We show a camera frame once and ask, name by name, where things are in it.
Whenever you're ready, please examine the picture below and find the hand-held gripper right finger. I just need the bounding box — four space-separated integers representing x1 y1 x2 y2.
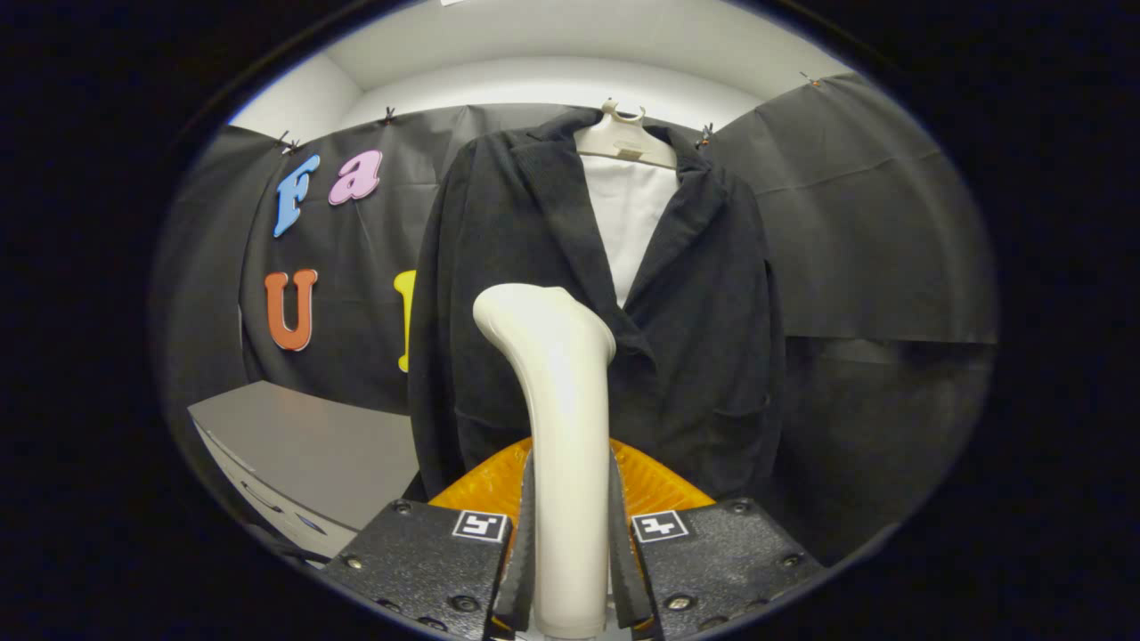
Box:
608 436 825 640

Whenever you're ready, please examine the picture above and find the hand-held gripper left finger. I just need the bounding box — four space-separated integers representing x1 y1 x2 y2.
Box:
322 439 537 640

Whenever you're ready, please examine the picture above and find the white garment steamer head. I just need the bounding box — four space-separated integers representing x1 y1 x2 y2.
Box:
472 283 617 640

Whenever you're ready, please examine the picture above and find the black button jacket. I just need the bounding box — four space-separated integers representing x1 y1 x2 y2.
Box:
408 109 789 504

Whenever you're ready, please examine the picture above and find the white shirt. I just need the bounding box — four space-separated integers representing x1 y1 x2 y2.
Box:
583 153 680 308

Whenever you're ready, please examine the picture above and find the grey cabinet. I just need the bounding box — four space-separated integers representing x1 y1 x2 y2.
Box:
187 381 421 562

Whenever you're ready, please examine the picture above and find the black backdrop cloth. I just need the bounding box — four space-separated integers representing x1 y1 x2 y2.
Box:
150 73 998 566

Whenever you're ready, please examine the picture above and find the cream plastic hanger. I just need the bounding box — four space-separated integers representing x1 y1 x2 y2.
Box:
573 98 678 170

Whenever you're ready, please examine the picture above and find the row of small cloth clips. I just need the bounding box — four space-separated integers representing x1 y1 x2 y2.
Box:
276 71 825 154

